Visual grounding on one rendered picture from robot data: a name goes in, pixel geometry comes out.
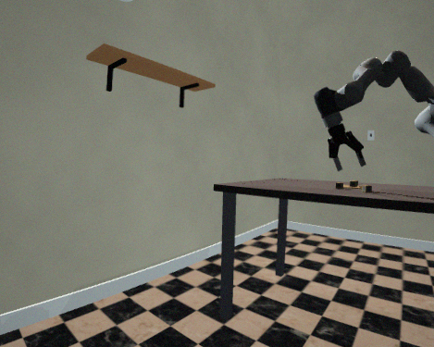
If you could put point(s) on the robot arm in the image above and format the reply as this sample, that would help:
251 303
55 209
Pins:
397 64

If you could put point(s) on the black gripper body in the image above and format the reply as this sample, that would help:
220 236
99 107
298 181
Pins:
337 132

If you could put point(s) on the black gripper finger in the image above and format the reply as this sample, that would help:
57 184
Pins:
333 153
354 143

